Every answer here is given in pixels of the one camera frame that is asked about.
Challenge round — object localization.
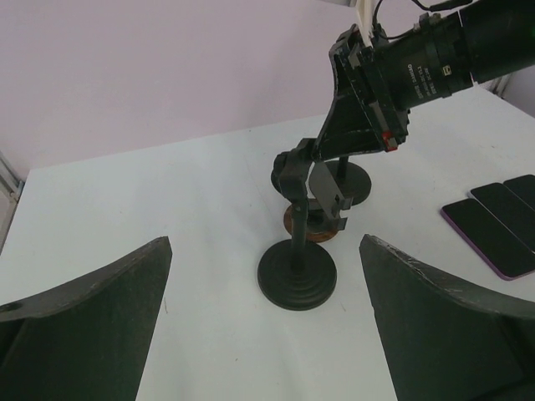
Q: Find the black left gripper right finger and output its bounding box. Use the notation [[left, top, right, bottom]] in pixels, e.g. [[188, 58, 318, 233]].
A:
[[359, 235, 534, 400]]

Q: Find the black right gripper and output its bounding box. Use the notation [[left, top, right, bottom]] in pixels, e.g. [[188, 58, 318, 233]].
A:
[[312, 24, 409, 161]]

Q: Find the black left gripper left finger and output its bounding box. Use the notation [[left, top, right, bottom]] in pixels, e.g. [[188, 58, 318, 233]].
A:
[[1, 236, 172, 400]]

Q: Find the grey stand with wooden base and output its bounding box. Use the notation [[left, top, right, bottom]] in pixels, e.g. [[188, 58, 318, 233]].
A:
[[306, 162, 351, 243]]

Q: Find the purple phone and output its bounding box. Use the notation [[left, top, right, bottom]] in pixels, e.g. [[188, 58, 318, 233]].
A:
[[441, 198, 534, 281]]

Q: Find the silver phone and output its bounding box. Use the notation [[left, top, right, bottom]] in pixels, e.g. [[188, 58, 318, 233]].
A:
[[470, 183, 534, 252]]

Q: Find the black stand of purple phone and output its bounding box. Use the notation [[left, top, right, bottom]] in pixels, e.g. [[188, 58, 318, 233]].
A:
[[257, 139, 337, 311]]

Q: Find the black phone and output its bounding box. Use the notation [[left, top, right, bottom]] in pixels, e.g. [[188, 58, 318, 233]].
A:
[[503, 175, 535, 210]]

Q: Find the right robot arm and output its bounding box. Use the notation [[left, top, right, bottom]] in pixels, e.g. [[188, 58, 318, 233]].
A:
[[312, 1, 534, 161]]

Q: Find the aluminium left corner post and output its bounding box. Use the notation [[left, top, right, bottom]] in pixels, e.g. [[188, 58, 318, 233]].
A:
[[0, 154, 25, 210]]

